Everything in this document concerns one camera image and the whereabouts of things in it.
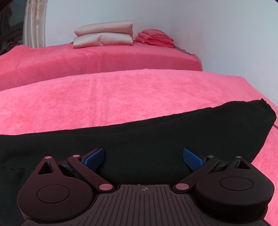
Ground black knit pants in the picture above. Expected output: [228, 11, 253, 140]
[1, 100, 277, 225]

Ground pink near bed blanket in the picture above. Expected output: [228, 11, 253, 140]
[0, 68, 278, 224]

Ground lower pink pillow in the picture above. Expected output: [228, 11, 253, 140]
[73, 33, 133, 49]

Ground pink pillow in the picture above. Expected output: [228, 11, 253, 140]
[73, 33, 133, 49]
[74, 21, 133, 37]

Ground red far bed cover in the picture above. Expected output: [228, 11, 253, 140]
[1, 42, 203, 90]

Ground folded red blanket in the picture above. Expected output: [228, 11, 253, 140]
[135, 29, 175, 48]

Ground upper pink pillow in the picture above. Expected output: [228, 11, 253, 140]
[74, 21, 133, 37]

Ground pink patterned curtain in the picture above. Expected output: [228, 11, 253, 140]
[23, 0, 48, 49]

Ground dark window frame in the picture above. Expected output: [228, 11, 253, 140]
[0, 0, 27, 55]

